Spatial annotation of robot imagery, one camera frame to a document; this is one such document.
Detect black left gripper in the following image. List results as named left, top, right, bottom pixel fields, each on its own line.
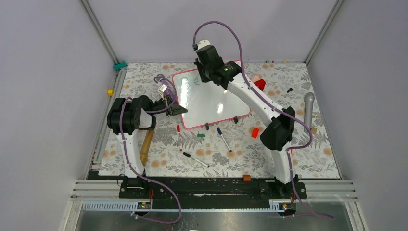
left=149, top=94, right=188, bottom=116

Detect pink framed whiteboard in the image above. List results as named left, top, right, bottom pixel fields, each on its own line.
left=172, top=69, right=251, bottom=129

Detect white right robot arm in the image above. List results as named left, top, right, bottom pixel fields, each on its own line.
left=193, top=44, right=295, bottom=198

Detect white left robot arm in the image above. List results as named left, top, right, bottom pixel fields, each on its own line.
left=107, top=95, right=188, bottom=178

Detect purple glitter toy microphone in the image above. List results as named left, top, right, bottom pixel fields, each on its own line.
left=153, top=74, right=177, bottom=101

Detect pink peach object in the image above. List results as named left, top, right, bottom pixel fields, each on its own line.
left=251, top=74, right=263, bottom=82

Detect black capped marker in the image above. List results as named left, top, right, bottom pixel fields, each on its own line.
left=183, top=152, right=210, bottom=168

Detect red hollow block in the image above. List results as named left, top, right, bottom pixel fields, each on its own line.
left=254, top=79, right=266, bottom=91

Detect blue capped marker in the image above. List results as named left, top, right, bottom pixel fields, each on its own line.
left=217, top=127, right=232, bottom=152

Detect wooden pestle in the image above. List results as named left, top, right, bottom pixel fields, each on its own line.
left=140, top=130, right=154, bottom=166

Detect teal corner clamp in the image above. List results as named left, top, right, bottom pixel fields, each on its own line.
left=113, top=61, right=127, bottom=71

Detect red orange block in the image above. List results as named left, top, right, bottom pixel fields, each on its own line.
left=251, top=128, right=260, bottom=139

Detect silver toy microphone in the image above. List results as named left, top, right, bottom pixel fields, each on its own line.
left=304, top=92, right=315, bottom=129

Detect brown small cube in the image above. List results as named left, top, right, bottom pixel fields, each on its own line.
left=242, top=174, right=251, bottom=182

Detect small wooden cube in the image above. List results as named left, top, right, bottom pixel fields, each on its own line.
left=311, top=127, right=318, bottom=135

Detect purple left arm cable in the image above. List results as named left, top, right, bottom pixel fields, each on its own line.
left=118, top=76, right=183, bottom=224

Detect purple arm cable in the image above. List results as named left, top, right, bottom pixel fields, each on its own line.
left=191, top=21, right=335, bottom=221
left=118, top=76, right=183, bottom=224

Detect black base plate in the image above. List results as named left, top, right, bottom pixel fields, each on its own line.
left=119, top=176, right=307, bottom=208

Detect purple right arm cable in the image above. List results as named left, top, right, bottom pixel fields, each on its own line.
left=191, top=21, right=335, bottom=221

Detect white slotted cable duct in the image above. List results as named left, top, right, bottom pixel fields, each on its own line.
left=82, top=198, right=296, bottom=213

